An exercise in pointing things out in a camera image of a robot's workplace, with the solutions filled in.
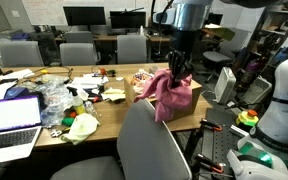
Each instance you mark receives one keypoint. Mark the yellow-green cloth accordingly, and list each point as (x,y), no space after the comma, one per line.
(83,126)

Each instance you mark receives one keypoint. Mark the black monitor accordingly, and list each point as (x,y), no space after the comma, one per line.
(83,15)
(122,19)

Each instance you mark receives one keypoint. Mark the clear plastic bags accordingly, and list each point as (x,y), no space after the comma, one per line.
(55,99)

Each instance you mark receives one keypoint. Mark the white papers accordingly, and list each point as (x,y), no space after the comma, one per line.
(88,82)

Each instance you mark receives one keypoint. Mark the grey chair middle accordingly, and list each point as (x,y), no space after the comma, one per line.
(77,54)

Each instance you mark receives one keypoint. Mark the grey chair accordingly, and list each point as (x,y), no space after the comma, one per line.
(77,54)
(131,49)
(20,54)

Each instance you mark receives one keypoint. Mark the grey chair right near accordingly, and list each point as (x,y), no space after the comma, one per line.
(20,54)

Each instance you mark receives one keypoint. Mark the spray bottle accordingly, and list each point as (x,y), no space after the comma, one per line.
(77,101)

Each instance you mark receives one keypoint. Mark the grey office chair foreground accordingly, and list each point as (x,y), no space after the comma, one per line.
(147,151)

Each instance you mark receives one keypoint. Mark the grey chair far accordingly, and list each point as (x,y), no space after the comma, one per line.
(131,49)

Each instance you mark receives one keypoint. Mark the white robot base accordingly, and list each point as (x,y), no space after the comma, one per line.
(263,153)

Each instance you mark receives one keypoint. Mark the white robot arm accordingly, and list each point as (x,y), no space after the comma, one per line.
(184,19)

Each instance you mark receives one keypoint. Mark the orange ball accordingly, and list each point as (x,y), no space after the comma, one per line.
(103,71)

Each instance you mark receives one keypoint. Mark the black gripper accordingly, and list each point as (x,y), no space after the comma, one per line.
(180,55)

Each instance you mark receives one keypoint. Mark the orange-handled clamp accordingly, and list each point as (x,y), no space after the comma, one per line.
(212,125)

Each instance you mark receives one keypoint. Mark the open laptop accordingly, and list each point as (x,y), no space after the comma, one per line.
(20,126)

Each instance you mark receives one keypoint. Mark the white space heater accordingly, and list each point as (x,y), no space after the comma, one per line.
(224,85)

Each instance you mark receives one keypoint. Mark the pink cloth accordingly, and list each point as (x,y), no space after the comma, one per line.
(169,97)

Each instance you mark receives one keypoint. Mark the emergency stop button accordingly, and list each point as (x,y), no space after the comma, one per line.
(248,118)

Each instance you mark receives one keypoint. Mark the peach printed t-shirt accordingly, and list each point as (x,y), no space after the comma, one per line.
(138,80)

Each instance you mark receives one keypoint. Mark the cardboard box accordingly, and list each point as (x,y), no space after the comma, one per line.
(130,94)

